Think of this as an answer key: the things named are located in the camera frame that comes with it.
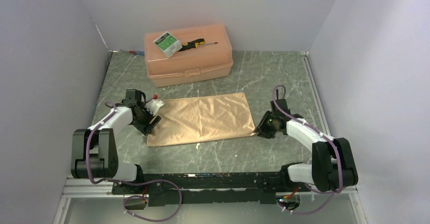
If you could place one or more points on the peach satin napkin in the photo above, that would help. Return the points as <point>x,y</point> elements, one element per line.
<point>202,119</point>

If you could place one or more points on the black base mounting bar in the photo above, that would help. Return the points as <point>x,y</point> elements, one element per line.
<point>205,188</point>

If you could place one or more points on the aluminium frame rail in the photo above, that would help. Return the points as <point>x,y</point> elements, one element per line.
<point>303,204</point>

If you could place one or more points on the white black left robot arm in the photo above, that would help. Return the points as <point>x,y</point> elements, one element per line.
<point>94,153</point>

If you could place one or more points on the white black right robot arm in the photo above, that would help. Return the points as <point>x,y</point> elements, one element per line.
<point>332,165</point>

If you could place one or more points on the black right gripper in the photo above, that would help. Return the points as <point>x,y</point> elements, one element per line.
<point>270,134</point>

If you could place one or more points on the red blue pen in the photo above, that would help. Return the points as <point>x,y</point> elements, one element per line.
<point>134,52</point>

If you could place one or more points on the green white small box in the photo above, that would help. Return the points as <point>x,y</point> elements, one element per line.
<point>168,44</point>

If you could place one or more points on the peach plastic storage box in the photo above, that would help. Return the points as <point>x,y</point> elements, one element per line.
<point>199,64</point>

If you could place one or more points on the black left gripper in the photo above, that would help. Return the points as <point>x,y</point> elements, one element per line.
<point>146,128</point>

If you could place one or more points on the yellow black screwdriver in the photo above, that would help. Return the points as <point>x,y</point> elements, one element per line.
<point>194,44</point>

